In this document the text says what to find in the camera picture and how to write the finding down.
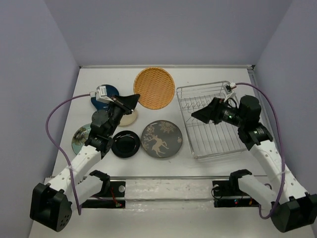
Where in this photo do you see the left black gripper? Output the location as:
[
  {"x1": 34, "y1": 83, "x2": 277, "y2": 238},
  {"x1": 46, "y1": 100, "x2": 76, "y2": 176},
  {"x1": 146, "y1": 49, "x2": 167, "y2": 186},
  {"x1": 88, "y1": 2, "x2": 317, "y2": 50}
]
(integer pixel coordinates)
[{"x1": 106, "y1": 94, "x2": 140, "y2": 136}]

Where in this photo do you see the cream floral ceramic plate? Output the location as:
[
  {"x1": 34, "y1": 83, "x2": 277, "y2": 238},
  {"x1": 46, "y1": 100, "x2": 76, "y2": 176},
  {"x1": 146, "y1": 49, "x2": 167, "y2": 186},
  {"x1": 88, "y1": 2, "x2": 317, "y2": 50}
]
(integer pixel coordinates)
[{"x1": 119, "y1": 109, "x2": 138, "y2": 127}]

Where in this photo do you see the grey reindeer snowflake plate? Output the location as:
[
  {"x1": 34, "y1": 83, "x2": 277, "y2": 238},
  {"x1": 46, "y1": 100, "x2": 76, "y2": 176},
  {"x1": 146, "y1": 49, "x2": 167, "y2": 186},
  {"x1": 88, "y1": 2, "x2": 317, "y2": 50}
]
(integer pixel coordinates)
[{"x1": 140, "y1": 120, "x2": 183, "y2": 159}]

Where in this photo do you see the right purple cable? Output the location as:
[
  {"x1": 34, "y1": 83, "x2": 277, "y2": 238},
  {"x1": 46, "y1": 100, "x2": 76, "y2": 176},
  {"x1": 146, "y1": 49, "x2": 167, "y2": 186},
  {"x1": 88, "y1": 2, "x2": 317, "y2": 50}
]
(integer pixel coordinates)
[{"x1": 234, "y1": 82, "x2": 285, "y2": 220}]

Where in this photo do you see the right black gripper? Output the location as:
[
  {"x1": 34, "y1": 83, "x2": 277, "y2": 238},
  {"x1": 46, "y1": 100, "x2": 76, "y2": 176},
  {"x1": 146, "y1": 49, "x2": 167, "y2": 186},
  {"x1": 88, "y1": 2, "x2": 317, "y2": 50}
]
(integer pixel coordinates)
[{"x1": 191, "y1": 97, "x2": 245, "y2": 127}]

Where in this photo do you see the light green floral plate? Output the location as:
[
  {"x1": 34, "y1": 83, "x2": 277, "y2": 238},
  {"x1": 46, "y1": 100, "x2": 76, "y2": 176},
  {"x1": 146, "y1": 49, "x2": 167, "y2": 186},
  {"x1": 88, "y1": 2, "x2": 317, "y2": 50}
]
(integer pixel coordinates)
[{"x1": 71, "y1": 124, "x2": 91, "y2": 155}]

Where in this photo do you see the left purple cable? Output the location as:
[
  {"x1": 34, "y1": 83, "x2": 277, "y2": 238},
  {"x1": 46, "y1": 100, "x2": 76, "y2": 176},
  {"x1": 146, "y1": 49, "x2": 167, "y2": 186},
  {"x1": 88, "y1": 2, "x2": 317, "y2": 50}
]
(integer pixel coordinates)
[{"x1": 46, "y1": 92, "x2": 97, "y2": 216}]

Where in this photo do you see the purple cable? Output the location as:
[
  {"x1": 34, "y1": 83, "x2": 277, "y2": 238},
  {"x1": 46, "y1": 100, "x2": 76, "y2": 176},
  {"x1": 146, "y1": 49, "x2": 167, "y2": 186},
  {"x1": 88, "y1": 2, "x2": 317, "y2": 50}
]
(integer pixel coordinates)
[
  {"x1": 234, "y1": 82, "x2": 285, "y2": 220},
  {"x1": 46, "y1": 92, "x2": 97, "y2": 216}
]

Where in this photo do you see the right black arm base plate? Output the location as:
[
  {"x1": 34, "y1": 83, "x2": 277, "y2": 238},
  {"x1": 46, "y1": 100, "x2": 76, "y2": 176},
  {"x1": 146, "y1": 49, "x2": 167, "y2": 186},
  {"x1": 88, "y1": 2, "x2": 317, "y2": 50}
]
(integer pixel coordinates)
[{"x1": 211, "y1": 180, "x2": 259, "y2": 208}]

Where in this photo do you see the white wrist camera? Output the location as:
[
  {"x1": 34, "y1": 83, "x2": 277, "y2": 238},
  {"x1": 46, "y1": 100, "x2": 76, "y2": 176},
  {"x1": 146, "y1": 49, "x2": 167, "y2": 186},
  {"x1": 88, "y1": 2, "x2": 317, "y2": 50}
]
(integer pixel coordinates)
[
  {"x1": 96, "y1": 85, "x2": 110, "y2": 103},
  {"x1": 223, "y1": 82, "x2": 236, "y2": 94}
]

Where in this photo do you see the black round plate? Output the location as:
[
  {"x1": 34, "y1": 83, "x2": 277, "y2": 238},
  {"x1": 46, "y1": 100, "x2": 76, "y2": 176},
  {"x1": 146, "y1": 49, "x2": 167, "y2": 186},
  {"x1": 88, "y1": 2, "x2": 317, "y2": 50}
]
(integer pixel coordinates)
[{"x1": 111, "y1": 130, "x2": 141, "y2": 159}]

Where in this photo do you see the dark blue leaf-shaped plate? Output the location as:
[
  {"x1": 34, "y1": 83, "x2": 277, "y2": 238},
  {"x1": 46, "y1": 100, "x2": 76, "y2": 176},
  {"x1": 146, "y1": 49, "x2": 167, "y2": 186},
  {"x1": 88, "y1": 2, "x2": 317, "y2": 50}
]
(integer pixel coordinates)
[{"x1": 90, "y1": 84, "x2": 119, "y2": 111}]

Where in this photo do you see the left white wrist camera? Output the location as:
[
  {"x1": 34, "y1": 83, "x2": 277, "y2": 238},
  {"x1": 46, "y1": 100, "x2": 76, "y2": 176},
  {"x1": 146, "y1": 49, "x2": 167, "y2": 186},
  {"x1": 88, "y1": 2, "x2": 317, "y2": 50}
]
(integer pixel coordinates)
[{"x1": 96, "y1": 85, "x2": 110, "y2": 103}]

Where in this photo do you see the round woven wicker plate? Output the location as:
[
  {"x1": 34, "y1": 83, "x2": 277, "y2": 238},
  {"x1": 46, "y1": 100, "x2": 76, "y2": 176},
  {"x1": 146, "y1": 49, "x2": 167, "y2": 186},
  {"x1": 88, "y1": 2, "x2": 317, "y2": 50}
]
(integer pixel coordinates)
[{"x1": 133, "y1": 67, "x2": 175, "y2": 110}]

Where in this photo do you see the metal wire dish rack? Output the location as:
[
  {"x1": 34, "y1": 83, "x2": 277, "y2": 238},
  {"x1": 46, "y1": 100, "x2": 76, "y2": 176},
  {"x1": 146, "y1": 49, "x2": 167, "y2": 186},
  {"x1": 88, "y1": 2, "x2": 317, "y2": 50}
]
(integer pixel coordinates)
[{"x1": 176, "y1": 81, "x2": 246, "y2": 159}]

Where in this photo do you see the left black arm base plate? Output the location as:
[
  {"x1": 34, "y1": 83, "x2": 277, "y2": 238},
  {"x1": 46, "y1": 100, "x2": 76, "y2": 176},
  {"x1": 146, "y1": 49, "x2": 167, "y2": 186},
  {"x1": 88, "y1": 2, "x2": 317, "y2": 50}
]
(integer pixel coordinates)
[{"x1": 82, "y1": 180, "x2": 126, "y2": 209}]

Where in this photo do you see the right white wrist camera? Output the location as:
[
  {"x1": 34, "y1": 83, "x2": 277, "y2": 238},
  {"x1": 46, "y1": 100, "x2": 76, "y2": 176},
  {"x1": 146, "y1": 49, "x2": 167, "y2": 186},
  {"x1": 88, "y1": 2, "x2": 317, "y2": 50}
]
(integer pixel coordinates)
[{"x1": 223, "y1": 82, "x2": 236, "y2": 94}]

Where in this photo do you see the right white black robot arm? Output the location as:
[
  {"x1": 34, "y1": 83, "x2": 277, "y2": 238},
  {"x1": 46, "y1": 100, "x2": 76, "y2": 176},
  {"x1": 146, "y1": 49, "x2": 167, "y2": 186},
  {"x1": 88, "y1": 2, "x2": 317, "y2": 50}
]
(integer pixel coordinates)
[{"x1": 191, "y1": 95, "x2": 317, "y2": 233}]

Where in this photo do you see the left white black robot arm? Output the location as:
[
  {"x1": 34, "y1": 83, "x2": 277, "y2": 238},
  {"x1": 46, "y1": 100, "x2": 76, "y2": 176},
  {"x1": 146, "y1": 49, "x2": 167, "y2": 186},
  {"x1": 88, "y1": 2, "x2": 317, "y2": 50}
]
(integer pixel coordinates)
[{"x1": 30, "y1": 94, "x2": 140, "y2": 232}]

